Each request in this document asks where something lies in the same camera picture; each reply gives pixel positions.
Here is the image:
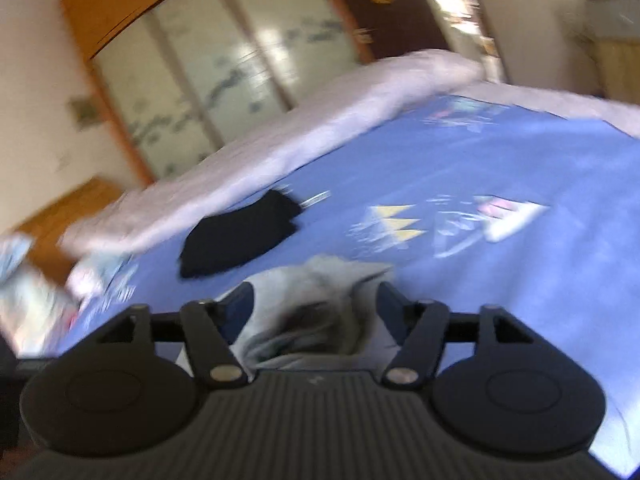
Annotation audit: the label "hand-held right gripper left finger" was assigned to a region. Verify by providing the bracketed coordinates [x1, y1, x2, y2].
[96, 282, 255, 390]

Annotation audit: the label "black folded garment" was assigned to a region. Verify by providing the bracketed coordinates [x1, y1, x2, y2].
[178, 190, 302, 280]

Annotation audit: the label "white quilt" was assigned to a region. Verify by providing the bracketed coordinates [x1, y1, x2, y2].
[57, 49, 640, 256]

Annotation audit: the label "grey sweat pants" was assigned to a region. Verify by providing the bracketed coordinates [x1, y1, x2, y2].
[175, 255, 402, 372]

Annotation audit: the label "dark brown door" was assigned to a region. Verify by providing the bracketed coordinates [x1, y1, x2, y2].
[320, 0, 451, 61]

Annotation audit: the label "wooden bedside cabinet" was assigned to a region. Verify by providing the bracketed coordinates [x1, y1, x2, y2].
[10, 176, 123, 286]

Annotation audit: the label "large floral pillow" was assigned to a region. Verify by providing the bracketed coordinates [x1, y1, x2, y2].
[0, 234, 81, 358]

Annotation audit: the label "wardrobe with frosted glass doors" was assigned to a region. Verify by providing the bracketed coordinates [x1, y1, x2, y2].
[59, 0, 373, 186]

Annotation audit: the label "blue printed bed sheet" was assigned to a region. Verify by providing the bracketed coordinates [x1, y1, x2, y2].
[55, 91, 640, 478]

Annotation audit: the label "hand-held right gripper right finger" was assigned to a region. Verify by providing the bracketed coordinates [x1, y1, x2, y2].
[376, 282, 537, 387]

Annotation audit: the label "small white blue pillow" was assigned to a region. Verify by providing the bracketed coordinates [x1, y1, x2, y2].
[66, 251, 138, 303]

